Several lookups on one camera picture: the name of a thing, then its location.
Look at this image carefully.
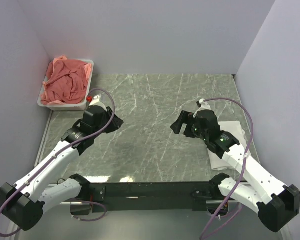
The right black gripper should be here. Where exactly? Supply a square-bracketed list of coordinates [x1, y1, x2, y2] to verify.
[170, 110, 209, 142]

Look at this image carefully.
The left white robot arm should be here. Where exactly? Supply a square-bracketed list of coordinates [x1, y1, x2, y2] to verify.
[0, 105, 124, 231]

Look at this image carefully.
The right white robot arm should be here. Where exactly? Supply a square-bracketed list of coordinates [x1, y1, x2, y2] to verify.
[170, 109, 300, 233]

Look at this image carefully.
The white plastic laundry basket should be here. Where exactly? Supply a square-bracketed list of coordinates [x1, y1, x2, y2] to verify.
[37, 58, 95, 112]

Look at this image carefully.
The salmon pink t-shirt pile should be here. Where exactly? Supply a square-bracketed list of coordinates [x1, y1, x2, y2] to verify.
[40, 54, 93, 106]

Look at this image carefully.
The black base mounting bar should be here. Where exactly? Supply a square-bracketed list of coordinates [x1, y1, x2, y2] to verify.
[90, 181, 225, 211]

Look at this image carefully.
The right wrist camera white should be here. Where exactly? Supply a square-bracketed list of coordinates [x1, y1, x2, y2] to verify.
[193, 98, 211, 118]

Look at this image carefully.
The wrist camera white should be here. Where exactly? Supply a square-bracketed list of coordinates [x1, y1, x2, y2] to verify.
[193, 98, 211, 118]
[86, 94, 106, 109]

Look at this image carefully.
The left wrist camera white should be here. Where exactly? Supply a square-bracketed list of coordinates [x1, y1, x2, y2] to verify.
[86, 94, 106, 109]

